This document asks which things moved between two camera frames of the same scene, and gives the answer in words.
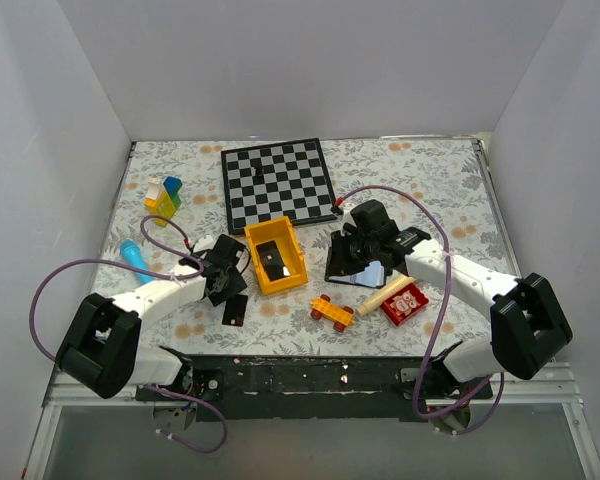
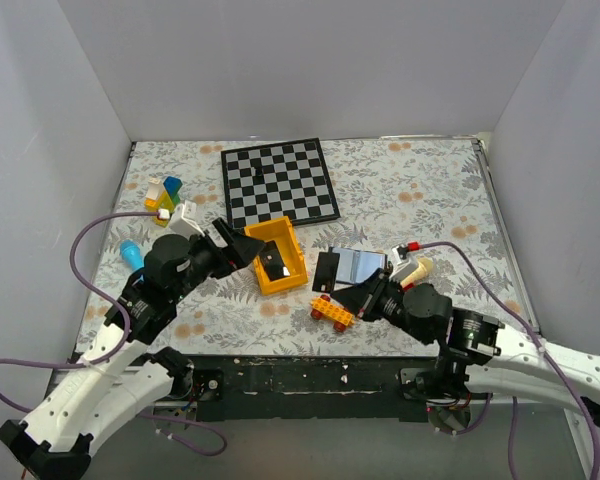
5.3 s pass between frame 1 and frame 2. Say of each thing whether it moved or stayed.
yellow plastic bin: stayed
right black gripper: moved
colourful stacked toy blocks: stayed
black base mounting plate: stayed
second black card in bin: stayed
